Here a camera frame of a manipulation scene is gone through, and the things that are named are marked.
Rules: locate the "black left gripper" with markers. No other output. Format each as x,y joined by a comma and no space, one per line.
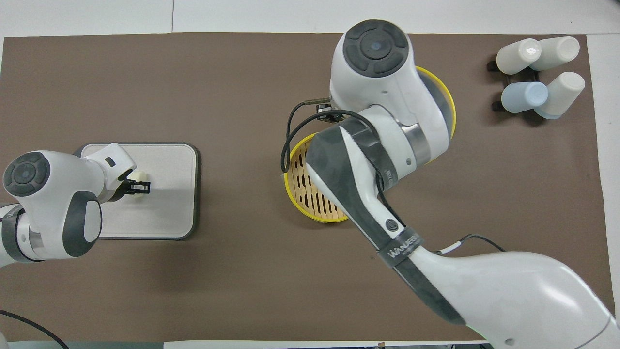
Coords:
121,186

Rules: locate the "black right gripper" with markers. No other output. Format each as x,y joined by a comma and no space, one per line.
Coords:
329,112

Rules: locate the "cream steamed bun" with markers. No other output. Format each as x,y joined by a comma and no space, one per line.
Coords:
140,176

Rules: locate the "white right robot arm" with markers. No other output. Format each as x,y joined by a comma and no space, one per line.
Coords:
373,87

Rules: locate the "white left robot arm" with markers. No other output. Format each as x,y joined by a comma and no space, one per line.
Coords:
48,208

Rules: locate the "yellow bamboo steamer base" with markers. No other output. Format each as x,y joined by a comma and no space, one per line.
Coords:
317,208

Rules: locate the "white cutting board grey rim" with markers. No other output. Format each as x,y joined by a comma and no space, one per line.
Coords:
169,213

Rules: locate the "brown table mat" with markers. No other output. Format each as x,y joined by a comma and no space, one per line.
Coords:
232,291

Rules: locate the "white plastic cup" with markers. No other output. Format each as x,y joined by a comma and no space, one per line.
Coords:
513,57
564,94
559,51

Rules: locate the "light blue plastic cup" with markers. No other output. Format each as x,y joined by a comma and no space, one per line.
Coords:
523,97

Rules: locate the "black cup rack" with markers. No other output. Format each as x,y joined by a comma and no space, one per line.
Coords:
530,76

